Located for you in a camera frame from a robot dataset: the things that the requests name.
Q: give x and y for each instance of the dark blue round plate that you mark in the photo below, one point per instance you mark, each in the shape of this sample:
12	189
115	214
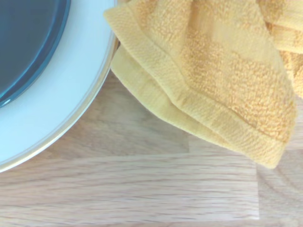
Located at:
26	47

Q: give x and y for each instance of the large cream round plate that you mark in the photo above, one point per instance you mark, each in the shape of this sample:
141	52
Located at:
71	99

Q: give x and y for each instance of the yellow terry towel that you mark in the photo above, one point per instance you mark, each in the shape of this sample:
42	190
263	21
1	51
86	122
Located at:
213	78

